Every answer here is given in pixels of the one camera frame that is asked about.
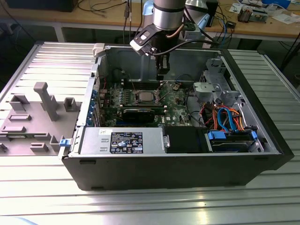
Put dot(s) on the grey metal drive cage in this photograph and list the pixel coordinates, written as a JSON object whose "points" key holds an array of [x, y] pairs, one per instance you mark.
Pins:
{"points": [[215, 77]]}

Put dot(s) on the brown heatsink cooler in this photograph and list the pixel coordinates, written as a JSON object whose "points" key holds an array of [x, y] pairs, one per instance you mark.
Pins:
{"points": [[245, 15]]}

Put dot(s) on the blue plastic release tab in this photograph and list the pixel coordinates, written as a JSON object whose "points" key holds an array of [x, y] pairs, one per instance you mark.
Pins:
{"points": [[64, 143]]}

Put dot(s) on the silver power supply unit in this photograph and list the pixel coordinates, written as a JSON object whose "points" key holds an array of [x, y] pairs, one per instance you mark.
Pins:
{"points": [[93, 140]]}

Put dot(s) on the hard disk in blue carrier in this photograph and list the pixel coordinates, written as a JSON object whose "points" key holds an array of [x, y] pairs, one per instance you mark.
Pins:
{"points": [[229, 146]]}

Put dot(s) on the green motherboard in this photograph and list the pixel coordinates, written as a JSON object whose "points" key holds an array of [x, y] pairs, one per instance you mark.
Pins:
{"points": [[174, 110]]}

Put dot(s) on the white paper sheet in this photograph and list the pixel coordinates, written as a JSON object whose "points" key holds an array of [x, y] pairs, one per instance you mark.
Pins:
{"points": [[284, 18]]}

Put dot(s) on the dark monitor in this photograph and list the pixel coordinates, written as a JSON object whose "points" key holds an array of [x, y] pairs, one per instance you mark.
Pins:
{"points": [[39, 5]]}

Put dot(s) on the wooden workbench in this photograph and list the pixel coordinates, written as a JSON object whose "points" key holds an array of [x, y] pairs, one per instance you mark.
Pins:
{"points": [[257, 29]]}

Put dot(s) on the grey electronics module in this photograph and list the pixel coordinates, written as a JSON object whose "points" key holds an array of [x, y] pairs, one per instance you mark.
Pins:
{"points": [[259, 16]]}

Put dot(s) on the black graphics card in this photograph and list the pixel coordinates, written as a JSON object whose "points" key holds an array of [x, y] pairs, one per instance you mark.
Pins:
{"points": [[138, 116]]}

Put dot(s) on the grey parts rack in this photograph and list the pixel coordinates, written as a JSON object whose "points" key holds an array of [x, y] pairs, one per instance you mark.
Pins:
{"points": [[35, 126]]}

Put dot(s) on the small black box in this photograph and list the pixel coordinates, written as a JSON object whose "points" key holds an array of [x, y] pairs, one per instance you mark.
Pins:
{"points": [[231, 24]]}

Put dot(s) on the black plastic drive shroud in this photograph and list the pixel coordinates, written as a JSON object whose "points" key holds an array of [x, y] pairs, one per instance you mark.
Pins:
{"points": [[185, 140]]}

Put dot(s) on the black PC case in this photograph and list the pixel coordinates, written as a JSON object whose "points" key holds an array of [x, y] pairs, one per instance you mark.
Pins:
{"points": [[164, 173]]}

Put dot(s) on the blue cardboard box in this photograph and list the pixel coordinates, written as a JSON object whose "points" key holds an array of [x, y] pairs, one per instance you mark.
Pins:
{"points": [[276, 2]]}

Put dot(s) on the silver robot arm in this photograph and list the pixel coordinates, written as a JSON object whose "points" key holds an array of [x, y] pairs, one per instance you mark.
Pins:
{"points": [[167, 16]]}

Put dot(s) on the round coin battery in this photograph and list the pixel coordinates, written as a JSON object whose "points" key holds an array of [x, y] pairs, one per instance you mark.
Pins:
{"points": [[176, 87]]}

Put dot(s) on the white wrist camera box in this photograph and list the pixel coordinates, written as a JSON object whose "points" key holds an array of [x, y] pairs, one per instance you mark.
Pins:
{"points": [[138, 45]]}

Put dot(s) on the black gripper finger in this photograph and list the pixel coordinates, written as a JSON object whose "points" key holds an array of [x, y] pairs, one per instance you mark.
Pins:
{"points": [[160, 70]]}

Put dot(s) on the silver CPU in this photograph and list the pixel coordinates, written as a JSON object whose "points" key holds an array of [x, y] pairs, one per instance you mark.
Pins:
{"points": [[146, 96]]}

